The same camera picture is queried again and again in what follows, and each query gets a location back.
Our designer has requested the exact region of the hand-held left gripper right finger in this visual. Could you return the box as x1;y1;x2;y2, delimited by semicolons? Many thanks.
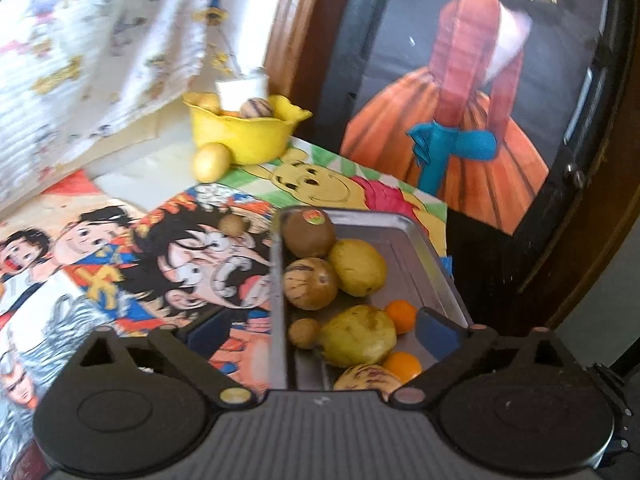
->
387;306;576;408

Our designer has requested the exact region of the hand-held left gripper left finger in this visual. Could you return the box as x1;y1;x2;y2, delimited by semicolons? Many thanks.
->
72;327;253;408

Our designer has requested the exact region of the small orange kumquat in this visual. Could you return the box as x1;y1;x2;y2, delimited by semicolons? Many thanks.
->
384;300;418;335
382;351;423;381

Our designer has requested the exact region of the metal tray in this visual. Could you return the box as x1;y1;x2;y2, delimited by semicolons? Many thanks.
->
270;205;476;392

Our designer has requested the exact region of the yellow-green mango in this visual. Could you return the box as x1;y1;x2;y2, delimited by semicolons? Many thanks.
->
327;238;388;297

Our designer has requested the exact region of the striped pepino melon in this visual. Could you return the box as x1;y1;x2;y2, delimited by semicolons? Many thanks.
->
333;365;403;392
240;96;274;119
283;257;340;311

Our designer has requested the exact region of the cartoon printed table mat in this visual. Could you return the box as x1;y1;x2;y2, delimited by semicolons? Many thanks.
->
0;140;453;461

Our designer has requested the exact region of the brown kiwi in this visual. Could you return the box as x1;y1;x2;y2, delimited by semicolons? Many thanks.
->
281;208;337;259

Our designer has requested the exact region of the yellow plastic bowl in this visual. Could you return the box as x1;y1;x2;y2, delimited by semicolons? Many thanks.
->
182;92;313;166

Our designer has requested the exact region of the thin dry twig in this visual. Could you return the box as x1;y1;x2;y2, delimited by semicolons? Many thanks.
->
212;20;243;78

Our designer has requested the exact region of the wall poster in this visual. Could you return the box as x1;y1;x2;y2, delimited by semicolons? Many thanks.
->
330;0;611;236

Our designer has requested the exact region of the brown wooden frame post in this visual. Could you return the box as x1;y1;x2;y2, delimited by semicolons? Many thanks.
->
262;0;361;133

